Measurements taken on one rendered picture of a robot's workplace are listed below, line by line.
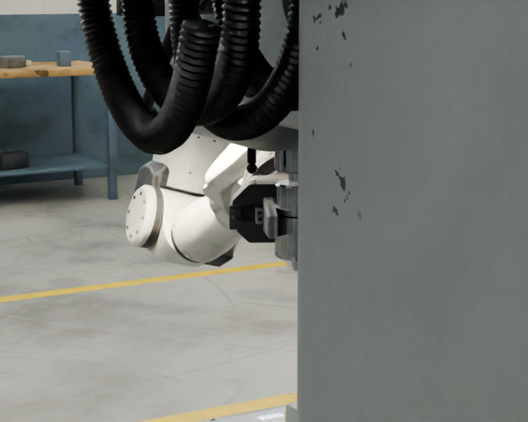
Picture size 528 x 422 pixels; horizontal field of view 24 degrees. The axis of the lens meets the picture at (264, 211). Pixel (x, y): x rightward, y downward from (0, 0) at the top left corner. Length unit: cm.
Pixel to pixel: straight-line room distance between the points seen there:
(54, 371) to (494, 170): 422
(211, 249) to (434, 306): 91
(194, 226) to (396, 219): 88
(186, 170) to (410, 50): 100
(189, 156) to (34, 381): 311
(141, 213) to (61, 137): 749
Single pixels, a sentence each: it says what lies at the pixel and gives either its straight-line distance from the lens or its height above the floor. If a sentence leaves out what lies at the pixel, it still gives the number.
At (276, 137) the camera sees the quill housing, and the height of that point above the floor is 132.
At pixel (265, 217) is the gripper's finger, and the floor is 124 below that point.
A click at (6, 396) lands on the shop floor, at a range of 444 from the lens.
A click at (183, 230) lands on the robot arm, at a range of 145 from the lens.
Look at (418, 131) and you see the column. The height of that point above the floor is 138.
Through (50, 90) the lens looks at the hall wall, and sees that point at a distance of 893.
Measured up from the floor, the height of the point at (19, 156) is 31.
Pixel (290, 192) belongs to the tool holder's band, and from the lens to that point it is 107.
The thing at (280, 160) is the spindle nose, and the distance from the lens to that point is 107.
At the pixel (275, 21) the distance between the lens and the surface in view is 87.
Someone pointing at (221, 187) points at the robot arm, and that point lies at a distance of 133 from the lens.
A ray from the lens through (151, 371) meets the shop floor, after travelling 463.
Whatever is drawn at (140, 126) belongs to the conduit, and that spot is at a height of 136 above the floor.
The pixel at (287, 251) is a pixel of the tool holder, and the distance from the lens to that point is 108.
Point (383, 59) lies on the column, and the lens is 56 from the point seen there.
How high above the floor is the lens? 145
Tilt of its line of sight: 11 degrees down
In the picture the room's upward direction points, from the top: straight up
